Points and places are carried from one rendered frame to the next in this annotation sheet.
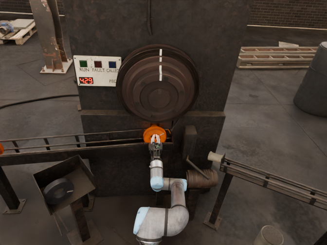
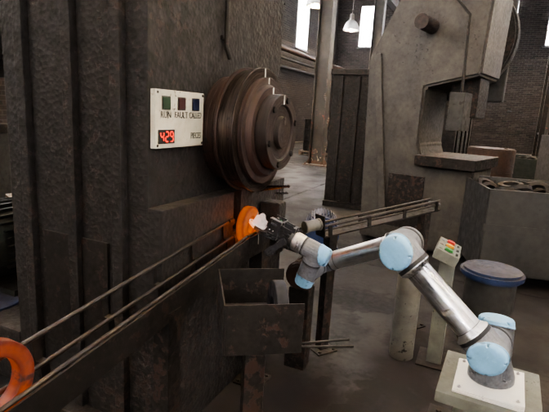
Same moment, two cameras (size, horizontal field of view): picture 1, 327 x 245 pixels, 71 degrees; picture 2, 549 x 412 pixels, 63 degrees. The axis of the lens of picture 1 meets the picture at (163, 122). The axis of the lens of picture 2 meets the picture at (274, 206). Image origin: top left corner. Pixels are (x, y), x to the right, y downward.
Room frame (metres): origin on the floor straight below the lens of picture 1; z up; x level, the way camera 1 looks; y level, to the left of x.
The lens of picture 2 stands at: (0.17, 1.51, 1.19)
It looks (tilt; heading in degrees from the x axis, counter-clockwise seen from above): 12 degrees down; 301
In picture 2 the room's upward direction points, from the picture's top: 3 degrees clockwise
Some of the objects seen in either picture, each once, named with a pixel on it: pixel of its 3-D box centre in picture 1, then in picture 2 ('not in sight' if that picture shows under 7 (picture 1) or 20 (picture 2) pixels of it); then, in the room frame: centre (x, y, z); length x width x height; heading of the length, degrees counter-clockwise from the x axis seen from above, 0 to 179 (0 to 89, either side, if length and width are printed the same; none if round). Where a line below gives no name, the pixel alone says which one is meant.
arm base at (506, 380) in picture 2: not in sight; (492, 364); (0.24, -0.13, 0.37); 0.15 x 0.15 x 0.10
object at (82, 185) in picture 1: (74, 211); (252, 400); (0.81, 0.52, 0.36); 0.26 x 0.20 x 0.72; 132
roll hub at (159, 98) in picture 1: (158, 96); (278, 132); (1.07, 0.04, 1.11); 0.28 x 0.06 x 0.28; 97
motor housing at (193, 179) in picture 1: (196, 195); (302, 310); (1.08, -0.30, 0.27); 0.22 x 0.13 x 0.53; 97
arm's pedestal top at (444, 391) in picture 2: not in sight; (488, 387); (0.24, -0.13, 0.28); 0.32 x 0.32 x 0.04; 4
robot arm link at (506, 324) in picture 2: not in sight; (494, 333); (0.24, -0.12, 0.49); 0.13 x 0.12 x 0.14; 90
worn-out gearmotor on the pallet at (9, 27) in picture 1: (9, 27); not in sight; (4.69, 3.26, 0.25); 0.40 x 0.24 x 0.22; 7
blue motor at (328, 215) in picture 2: not in sight; (321, 228); (1.87, -2.13, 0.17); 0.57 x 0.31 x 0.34; 117
